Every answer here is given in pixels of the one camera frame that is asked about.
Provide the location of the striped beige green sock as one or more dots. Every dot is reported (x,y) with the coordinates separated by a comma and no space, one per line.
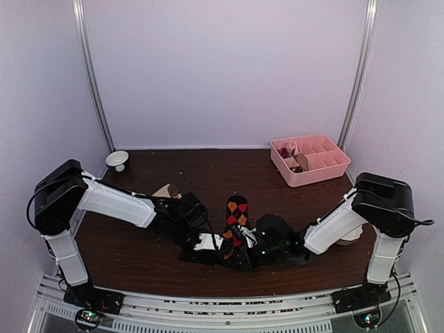
(168,191)

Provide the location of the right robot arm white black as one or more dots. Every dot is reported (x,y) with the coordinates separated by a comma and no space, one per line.
(385,203)

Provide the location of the white scalloped bowl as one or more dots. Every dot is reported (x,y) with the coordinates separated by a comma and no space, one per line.
(350,237)

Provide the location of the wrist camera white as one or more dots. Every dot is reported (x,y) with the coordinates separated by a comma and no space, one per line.
(249,236)
(208,241)

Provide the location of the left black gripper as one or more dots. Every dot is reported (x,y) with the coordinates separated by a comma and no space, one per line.
(201,257)

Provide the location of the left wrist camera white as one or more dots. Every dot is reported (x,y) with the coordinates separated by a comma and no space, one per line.
(208,241)

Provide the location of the argyle black red orange sock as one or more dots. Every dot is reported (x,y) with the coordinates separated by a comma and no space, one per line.
(236,214)

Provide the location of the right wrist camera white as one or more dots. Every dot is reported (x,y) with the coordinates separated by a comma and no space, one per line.
(249,236)

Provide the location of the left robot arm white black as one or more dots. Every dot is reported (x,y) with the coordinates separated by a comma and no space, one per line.
(69,189)

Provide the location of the left aluminium frame post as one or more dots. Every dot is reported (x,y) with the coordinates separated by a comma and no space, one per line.
(81,25)

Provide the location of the dark bowl white inside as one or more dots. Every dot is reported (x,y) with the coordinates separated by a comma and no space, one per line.
(118,161)

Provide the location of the aluminium frame post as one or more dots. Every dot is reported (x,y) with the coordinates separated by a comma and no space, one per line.
(363,63)
(81,25)

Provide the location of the right aluminium frame post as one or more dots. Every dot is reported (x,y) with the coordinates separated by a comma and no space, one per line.
(363,63)

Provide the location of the rolled socks in box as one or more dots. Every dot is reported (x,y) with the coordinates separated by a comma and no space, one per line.
(295,159)

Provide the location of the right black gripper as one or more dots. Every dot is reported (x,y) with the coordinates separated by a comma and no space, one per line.
(247,262)

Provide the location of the pink divided organizer box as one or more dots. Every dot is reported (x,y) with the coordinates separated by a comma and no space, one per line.
(326,160)

